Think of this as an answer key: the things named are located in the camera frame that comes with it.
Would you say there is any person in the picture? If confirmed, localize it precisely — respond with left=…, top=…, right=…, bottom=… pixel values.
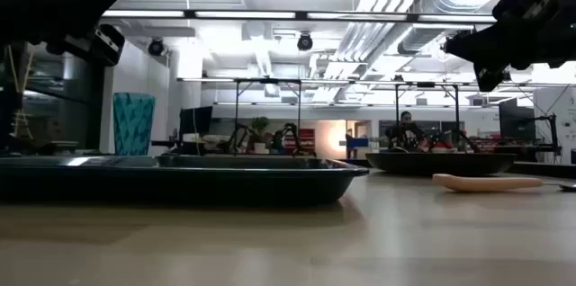
left=391, top=110, right=428, bottom=151

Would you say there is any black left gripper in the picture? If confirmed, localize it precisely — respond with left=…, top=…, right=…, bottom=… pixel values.
left=0, top=0, right=126, bottom=67

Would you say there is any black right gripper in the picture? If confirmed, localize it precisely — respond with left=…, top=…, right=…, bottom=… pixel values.
left=443, top=0, right=576, bottom=94

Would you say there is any potted green plant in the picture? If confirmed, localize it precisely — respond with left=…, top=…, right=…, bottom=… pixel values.
left=249, top=115, right=272, bottom=156

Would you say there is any dark green plastic tray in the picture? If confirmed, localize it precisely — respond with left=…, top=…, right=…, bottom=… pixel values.
left=0, top=154, right=371, bottom=209

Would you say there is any dark grey round plate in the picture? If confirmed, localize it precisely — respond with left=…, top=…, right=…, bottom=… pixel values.
left=364, top=150, right=518, bottom=177

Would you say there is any black background rig frame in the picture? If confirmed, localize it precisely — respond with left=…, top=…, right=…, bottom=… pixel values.
left=233, top=77, right=303, bottom=157
left=394, top=81, right=461, bottom=153

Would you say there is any teal patterned plastic cup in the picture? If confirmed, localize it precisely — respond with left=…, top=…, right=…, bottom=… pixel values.
left=112, top=92, right=157, bottom=157

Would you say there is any black ceiling light track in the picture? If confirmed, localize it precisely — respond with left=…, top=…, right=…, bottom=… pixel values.
left=101, top=8, right=498, bottom=24

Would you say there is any black aluminium table frame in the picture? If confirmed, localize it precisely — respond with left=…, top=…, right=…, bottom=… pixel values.
left=508, top=161, right=576, bottom=180

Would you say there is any black ceiling spotlight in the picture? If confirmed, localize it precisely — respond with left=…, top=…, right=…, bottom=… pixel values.
left=148, top=38, right=166, bottom=58
left=296, top=31, right=314, bottom=52

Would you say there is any white cabinet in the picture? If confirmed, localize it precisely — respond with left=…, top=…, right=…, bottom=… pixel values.
left=533, top=86, right=576, bottom=165

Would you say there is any red storage box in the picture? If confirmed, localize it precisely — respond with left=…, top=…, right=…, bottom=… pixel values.
left=283, top=128, right=317, bottom=153

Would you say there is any black computer monitor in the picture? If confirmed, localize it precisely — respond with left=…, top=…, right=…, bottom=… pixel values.
left=178, top=105, right=214, bottom=137
left=498, top=103, right=537, bottom=142

